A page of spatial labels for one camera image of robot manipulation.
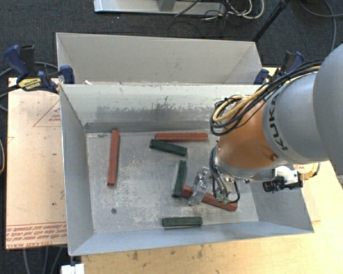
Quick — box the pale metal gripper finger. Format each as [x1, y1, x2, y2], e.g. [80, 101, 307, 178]
[196, 166, 212, 194]
[188, 178, 204, 207]

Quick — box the red-brown flat block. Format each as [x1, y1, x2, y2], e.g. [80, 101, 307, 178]
[154, 132, 209, 143]
[181, 184, 238, 212]
[106, 128, 122, 187]

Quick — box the dark green flat block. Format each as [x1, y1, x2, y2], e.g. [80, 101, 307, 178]
[171, 160, 188, 199]
[161, 216, 204, 229]
[149, 139, 188, 158]

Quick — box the grey metal bin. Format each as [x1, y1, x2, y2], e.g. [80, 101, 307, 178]
[55, 32, 315, 257]

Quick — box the brown cardboard board red print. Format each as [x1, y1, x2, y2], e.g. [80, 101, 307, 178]
[5, 77, 68, 251]

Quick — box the black cylinder on white bracket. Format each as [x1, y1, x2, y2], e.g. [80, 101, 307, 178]
[262, 166, 304, 194]

